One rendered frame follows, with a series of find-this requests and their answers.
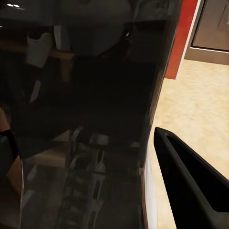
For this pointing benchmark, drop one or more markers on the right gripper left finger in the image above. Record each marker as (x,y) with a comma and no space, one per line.
(8,152)

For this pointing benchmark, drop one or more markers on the countertop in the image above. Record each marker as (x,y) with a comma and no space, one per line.
(195,107)

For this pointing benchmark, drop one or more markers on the bottle of coffee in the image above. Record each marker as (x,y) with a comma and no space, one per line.
(80,82)

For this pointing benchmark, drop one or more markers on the fixed window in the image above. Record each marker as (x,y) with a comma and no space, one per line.
(209,39)

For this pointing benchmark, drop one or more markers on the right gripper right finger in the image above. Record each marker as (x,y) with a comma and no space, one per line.
(197,192)

